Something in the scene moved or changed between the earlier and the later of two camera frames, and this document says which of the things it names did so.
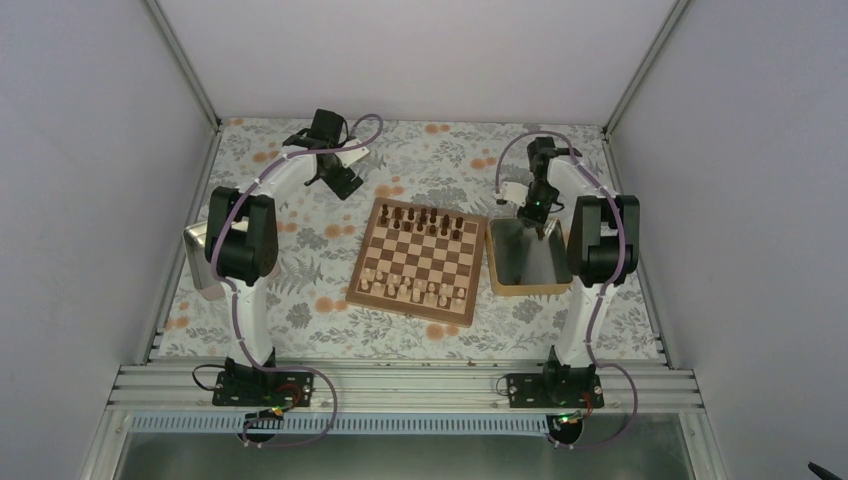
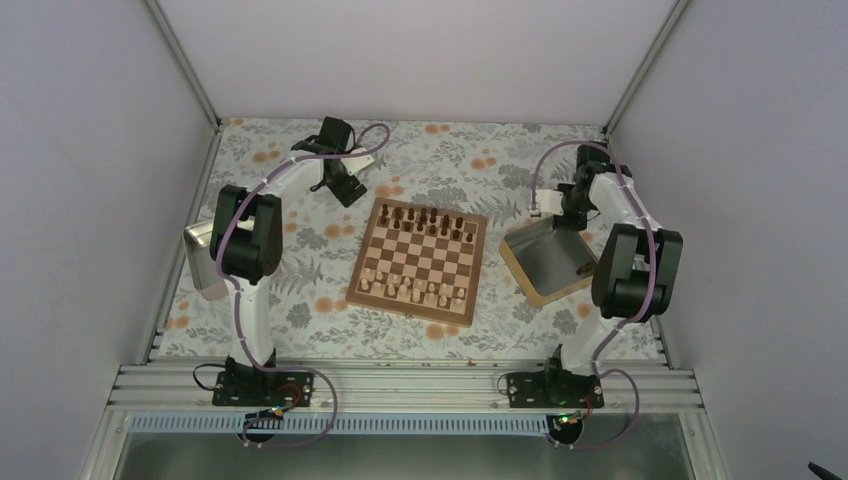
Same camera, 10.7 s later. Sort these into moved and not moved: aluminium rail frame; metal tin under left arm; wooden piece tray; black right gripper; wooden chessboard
Moved: black right gripper; wooden piece tray
Not moved: wooden chessboard; metal tin under left arm; aluminium rail frame
